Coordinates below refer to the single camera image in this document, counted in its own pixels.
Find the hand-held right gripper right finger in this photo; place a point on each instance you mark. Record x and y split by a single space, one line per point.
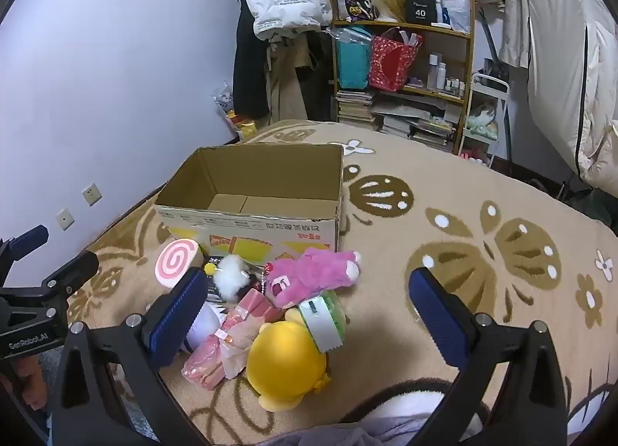
437 318

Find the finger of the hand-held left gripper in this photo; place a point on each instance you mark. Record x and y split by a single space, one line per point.
72 269
29 239

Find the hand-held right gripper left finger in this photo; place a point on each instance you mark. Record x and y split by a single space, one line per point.
178 320

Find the purple-haired plush doll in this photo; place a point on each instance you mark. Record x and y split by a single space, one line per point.
205 325

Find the yellow duck plush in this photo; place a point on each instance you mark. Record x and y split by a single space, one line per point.
285 359

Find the printed cardboard box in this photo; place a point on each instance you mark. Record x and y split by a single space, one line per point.
251 231

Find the pink bear plush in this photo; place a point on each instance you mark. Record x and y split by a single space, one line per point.
309 272

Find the person's left hand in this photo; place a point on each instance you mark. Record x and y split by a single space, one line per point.
31 381

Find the pink wrapped bow plush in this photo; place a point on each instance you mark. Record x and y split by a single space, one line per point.
212 359

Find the pink swirl roll plush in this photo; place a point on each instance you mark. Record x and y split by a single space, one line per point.
175 262

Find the white fluffy plush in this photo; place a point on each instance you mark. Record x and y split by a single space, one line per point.
231 277

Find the white fuzzy cloth dark trim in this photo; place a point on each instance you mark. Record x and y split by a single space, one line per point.
410 402

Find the beige floral blanket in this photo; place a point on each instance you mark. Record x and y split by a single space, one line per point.
434 195

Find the person's grey clothing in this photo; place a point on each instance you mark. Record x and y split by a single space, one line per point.
338 436

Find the pile of books and papers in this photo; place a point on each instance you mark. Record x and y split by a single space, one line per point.
420 129

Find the green white cat plush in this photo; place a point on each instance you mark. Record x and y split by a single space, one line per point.
483 122

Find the clear plastic snack bag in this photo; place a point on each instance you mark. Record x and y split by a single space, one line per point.
236 117

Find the stack of old books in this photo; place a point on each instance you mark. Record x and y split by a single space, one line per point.
355 110

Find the row of small bottles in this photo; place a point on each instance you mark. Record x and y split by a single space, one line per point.
455 86

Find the white trolley cart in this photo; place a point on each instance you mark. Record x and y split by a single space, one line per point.
487 83

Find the red gift bag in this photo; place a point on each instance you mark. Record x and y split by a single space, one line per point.
391 64

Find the beige trench coat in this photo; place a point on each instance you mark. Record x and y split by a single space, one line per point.
282 83

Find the black hanging garment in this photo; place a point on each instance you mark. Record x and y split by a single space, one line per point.
316 88

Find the black long coat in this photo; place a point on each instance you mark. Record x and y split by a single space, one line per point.
248 69

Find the teal bag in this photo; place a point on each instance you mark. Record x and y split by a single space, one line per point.
352 62

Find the wooden shelf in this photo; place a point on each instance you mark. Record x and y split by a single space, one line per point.
400 26

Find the black box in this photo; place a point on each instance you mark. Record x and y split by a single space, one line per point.
420 6

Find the white wall socket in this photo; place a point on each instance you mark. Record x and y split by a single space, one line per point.
64 219
91 194

